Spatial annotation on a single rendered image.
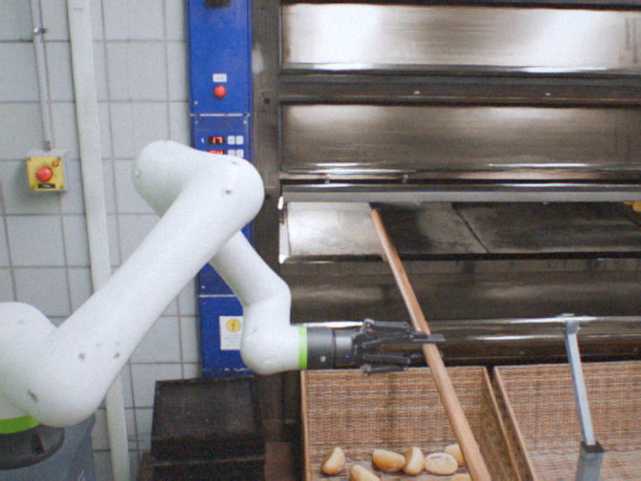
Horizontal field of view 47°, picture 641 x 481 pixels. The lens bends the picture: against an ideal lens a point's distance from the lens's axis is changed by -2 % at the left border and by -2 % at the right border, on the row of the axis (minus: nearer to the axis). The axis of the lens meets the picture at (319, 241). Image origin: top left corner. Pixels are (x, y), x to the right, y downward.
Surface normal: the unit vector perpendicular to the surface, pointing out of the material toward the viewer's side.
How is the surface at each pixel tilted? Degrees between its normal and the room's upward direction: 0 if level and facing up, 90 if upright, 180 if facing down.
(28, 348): 30
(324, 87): 90
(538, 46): 70
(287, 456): 0
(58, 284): 90
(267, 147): 90
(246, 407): 0
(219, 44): 90
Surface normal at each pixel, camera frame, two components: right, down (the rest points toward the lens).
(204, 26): 0.07, 0.35
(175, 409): 0.01, -0.94
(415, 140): 0.06, 0.01
